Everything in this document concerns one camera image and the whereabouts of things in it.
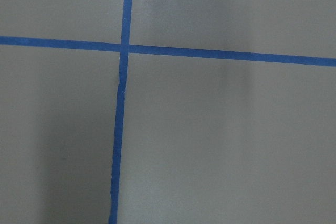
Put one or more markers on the blue tape strip crosswise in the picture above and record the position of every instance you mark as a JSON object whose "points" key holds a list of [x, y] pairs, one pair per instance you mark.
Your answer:
{"points": [[168, 51]]}

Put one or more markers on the blue tape strip lengthwise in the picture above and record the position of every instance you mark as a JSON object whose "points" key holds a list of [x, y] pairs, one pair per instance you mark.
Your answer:
{"points": [[120, 106]]}

